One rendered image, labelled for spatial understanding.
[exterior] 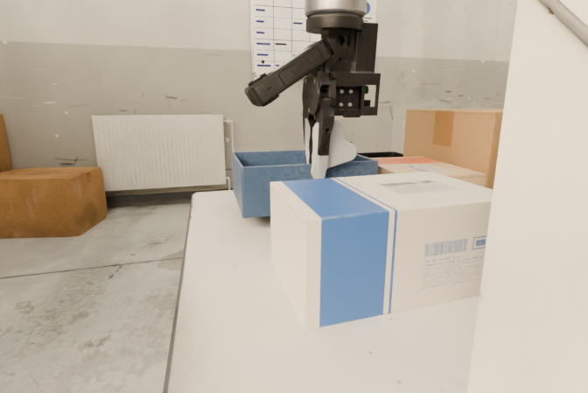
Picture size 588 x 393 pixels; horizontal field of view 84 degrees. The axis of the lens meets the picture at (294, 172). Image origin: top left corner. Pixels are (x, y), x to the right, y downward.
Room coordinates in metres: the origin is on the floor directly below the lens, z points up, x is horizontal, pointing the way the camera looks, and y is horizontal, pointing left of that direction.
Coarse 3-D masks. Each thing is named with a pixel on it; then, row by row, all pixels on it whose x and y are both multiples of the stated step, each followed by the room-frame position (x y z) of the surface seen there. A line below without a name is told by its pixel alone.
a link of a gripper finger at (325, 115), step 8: (320, 96) 0.41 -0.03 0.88; (320, 104) 0.40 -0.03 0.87; (328, 104) 0.40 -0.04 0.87; (320, 112) 0.40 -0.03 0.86; (328, 112) 0.40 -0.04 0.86; (320, 120) 0.40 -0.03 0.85; (328, 120) 0.40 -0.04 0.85; (320, 128) 0.40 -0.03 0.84; (328, 128) 0.40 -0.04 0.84; (320, 136) 0.40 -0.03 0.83; (328, 136) 0.40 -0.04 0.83; (320, 144) 0.40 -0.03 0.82; (328, 144) 0.41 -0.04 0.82; (320, 152) 0.41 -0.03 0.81; (328, 152) 0.41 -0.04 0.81
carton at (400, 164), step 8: (384, 160) 0.55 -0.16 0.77; (392, 160) 0.55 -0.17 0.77; (400, 160) 0.55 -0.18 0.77; (408, 160) 0.55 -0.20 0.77; (416, 160) 0.55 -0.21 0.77; (424, 160) 0.55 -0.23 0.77; (432, 160) 0.55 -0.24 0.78; (384, 168) 0.49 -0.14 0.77; (392, 168) 0.48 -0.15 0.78; (400, 168) 0.48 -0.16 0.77; (408, 168) 0.48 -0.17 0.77; (416, 168) 0.48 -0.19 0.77; (424, 168) 0.48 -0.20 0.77; (432, 168) 0.48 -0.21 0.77; (440, 168) 0.48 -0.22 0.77; (448, 168) 0.48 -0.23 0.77; (456, 168) 0.48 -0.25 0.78; (464, 168) 0.48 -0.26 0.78; (448, 176) 0.43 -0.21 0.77; (456, 176) 0.44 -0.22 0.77; (464, 176) 0.44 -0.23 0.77; (472, 176) 0.44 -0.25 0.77; (480, 176) 0.44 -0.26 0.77; (480, 184) 0.44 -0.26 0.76
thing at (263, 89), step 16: (304, 48) 0.45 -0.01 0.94; (320, 48) 0.41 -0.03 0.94; (288, 64) 0.40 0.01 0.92; (304, 64) 0.41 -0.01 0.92; (320, 64) 0.41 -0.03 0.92; (256, 80) 0.40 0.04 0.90; (272, 80) 0.40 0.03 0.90; (288, 80) 0.40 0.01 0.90; (256, 96) 0.40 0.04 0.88; (272, 96) 0.40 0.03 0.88
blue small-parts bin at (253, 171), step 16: (240, 160) 0.56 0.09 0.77; (256, 160) 0.57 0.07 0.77; (272, 160) 0.58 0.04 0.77; (288, 160) 0.58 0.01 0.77; (304, 160) 0.59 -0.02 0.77; (352, 160) 0.55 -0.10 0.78; (368, 160) 0.49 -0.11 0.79; (240, 176) 0.43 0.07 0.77; (256, 176) 0.42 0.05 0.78; (272, 176) 0.43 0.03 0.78; (288, 176) 0.43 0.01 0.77; (304, 176) 0.44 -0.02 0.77; (336, 176) 0.45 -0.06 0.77; (352, 176) 0.46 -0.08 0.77; (240, 192) 0.44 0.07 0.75; (256, 192) 0.42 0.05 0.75; (240, 208) 0.45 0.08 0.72; (256, 208) 0.42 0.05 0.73
